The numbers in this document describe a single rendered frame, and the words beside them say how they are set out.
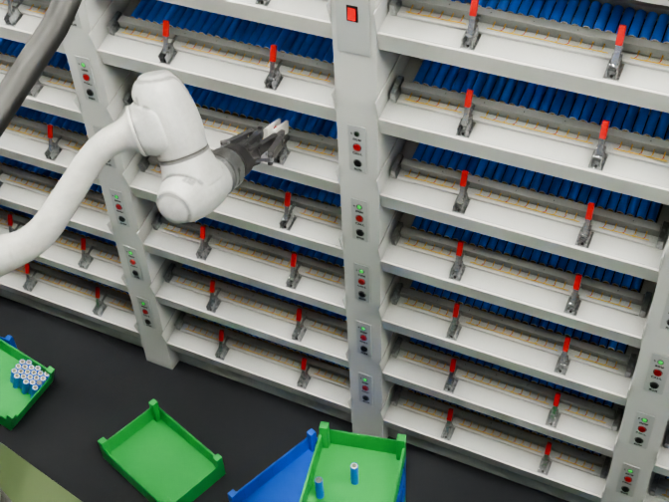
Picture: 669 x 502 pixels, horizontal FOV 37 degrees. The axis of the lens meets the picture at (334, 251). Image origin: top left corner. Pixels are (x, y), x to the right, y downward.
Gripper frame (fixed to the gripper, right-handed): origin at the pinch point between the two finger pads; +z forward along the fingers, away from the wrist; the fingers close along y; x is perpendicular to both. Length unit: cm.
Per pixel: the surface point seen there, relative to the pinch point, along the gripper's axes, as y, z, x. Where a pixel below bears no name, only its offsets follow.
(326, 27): 14.7, -8.0, 28.8
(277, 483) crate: 4, 0, -105
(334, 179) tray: 14.2, 1.2, -8.8
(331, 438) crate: 26, -17, -66
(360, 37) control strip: 22.5, -8.7, 28.7
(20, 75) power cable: 37, -117, 60
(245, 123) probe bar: -11.2, 6.0, -3.2
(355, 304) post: 19, 9, -46
